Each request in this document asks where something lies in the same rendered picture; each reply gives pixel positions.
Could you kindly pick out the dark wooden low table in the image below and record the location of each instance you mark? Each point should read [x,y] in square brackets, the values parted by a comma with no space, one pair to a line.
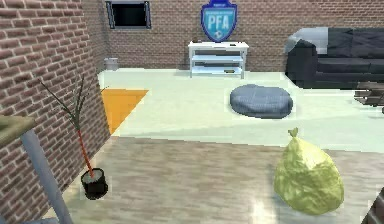
[370,94]

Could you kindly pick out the yellow tied rubbish bag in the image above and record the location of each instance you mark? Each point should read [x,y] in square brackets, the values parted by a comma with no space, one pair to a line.
[308,176]

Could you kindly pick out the grey cloth on sofa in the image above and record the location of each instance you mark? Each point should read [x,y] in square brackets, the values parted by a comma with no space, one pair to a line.
[310,38]

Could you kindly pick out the dark blue sofa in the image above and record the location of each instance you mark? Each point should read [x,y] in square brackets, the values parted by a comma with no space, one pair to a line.
[346,60]

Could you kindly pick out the dark framed window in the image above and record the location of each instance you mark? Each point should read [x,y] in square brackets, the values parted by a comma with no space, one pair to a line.
[128,15]

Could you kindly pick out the table with grey leg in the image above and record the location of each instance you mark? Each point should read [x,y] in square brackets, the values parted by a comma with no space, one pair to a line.
[36,160]

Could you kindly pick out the house plant in black pot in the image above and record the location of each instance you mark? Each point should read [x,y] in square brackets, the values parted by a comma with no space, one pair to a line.
[93,183]

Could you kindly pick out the small dark item on shelf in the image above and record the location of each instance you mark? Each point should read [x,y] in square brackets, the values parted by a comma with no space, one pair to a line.
[228,71]

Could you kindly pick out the grey floor cushion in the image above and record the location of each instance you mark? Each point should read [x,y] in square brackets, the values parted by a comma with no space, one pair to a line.
[261,100]

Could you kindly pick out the white shelf table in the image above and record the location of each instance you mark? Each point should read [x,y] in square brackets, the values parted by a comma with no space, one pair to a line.
[217,56]

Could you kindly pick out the small grey bin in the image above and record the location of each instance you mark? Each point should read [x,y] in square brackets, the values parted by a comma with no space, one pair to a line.
[111,63]

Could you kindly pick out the dark brown furniture corner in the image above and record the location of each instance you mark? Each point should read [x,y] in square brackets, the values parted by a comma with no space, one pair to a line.
[375,210]

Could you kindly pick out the blue shield wall sign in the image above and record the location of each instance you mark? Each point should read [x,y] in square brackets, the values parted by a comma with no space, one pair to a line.
[219,20]

